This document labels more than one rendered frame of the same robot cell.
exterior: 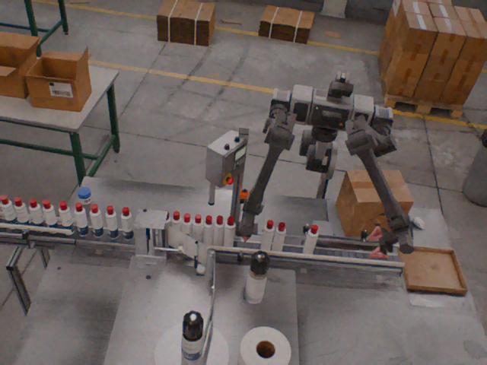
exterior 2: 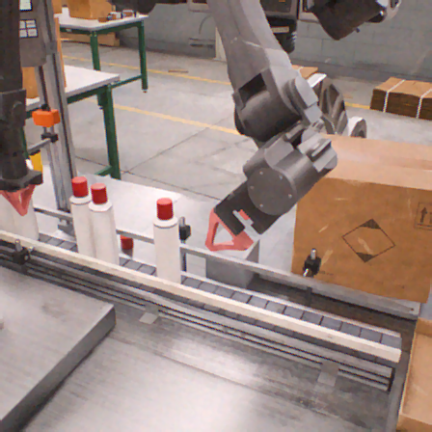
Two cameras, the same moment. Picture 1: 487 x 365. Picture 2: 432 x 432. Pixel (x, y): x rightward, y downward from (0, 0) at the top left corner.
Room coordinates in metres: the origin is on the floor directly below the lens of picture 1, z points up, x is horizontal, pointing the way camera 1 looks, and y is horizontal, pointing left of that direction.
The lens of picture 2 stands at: (0.84, -0.88, 1.55)
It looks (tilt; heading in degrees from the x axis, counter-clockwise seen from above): 30 degrees down; 27
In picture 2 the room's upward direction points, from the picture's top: straight up
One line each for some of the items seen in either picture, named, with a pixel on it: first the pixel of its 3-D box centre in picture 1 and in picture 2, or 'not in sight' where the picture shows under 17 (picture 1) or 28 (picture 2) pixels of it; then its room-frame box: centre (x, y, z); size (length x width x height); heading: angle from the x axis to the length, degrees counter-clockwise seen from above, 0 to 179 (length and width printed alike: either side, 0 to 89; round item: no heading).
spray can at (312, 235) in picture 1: (310, 240); (167, 244); (1.57, -0.39, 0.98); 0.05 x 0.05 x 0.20
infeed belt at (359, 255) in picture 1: (240, 249); (49, 253); (1.56, -0.05, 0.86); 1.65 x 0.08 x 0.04; 91
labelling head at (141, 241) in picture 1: (152, 236); not in sight; (1.46, 0.37, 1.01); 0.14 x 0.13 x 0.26; 91
